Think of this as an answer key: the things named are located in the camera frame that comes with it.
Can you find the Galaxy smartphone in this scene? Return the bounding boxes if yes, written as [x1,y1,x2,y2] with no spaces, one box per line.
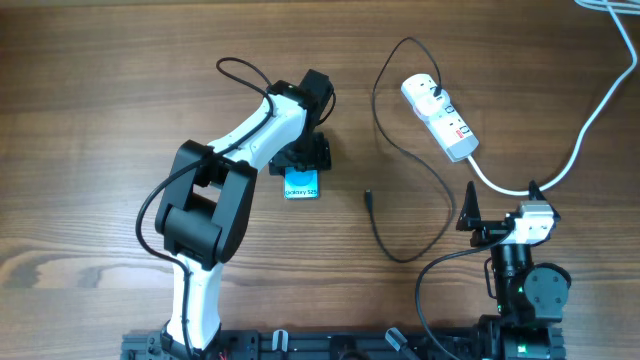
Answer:
[284,167,319,200]

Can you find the white power strip cord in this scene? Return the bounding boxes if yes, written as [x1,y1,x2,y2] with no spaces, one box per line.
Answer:
[466,0,640,197]

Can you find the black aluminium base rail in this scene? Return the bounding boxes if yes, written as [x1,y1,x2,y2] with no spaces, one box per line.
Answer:
[120,327,566,360]

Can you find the white power strip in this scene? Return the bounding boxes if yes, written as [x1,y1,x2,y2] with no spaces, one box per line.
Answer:
[401,74,479,162]

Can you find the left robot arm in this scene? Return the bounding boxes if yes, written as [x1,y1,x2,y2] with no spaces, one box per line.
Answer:
[155,70,335,359]

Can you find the white cables at corner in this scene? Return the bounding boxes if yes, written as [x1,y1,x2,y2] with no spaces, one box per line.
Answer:
[573,0,640,16]

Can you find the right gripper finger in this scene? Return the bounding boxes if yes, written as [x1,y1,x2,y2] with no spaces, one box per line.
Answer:
[456,181,481,230]
[528,180,561,221]

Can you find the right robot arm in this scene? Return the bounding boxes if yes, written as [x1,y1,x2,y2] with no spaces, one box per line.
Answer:
[456,182,572,360]

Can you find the black USB charging cable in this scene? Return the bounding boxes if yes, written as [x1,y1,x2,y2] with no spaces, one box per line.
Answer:
[364,36,457,264]

